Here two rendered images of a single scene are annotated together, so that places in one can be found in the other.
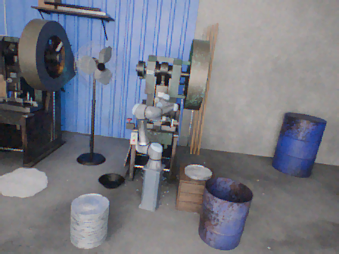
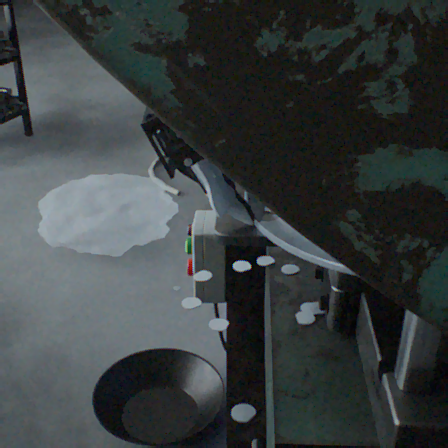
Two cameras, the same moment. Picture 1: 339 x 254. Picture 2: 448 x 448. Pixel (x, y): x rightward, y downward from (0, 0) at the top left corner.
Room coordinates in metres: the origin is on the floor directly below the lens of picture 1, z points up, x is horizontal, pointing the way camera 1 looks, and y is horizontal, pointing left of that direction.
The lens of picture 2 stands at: (2.78, -0.40, 1.06)
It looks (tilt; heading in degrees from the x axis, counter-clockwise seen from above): 29 degrees down; 93
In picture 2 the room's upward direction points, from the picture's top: straight up
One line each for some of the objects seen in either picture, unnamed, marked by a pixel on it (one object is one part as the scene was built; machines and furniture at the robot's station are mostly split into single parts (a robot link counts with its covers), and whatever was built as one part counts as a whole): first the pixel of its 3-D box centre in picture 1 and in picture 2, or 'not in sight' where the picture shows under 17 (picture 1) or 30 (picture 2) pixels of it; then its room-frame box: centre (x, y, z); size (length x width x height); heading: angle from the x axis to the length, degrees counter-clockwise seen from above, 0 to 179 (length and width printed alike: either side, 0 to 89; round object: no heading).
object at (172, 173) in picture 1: (176, 139); not in sight; (3.18, -0.10, 0.45); 0.92 x 0.12 x 0.90; 1
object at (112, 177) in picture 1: (111, 182); (159, 402); (2.57, 0.59, 0.04); 0.30 x 0.30 x 0.07
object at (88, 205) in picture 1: (90, 203); not in sight; (1.72, 0.56, 0.31); 0.29 x 0.29 x 0.01
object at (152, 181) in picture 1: (151, 186); not in sight; (2.27, 0.11, 0.23); 0.19 x 0.19 x 0.45; 75
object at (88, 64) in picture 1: (99, 99); not in sight; (3.50, 1.07, 0.80); 1.24 x 0.65 x 1.59; 1
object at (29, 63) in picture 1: (37, 88); not in sight; (3.38, 1.89, 0.87); 1.53 x 0.99 x 1.74; 179
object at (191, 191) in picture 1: (195, 187); not in sight; (2.43, -0.36, 0.18); 0.40 x 0.38 x 0.35; 178
